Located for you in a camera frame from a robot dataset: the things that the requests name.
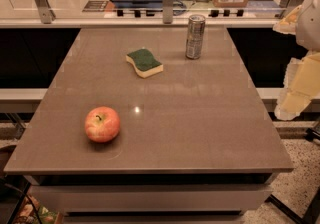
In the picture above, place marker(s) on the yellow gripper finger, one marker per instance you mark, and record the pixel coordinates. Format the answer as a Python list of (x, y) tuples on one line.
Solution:
[(301, 86), (289, 24)]

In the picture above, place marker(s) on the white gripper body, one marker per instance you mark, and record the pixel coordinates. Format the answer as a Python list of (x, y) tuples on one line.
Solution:
[(309, 23)]

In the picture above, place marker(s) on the silver redbull can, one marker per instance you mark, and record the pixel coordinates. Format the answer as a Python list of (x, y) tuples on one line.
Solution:
[(196, 27)]

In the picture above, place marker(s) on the red apple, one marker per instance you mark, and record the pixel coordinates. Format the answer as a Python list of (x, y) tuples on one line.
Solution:
[(102, 124)]

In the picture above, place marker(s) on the green yellow sponge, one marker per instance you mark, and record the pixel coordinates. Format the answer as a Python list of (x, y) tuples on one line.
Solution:
[(144, 63)]

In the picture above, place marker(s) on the grey table drawer front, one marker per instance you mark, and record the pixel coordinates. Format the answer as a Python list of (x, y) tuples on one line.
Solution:
[(152, 198)]

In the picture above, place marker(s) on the snack bags in bin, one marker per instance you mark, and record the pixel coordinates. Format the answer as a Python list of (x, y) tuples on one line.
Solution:
[(32, 212)]

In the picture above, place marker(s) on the middle metal glass bracket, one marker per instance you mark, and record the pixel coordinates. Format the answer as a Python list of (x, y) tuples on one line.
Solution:
[(168, 0)]

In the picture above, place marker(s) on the left metal glass bracket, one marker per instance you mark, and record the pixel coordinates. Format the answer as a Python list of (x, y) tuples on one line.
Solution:
[(45, 11)]

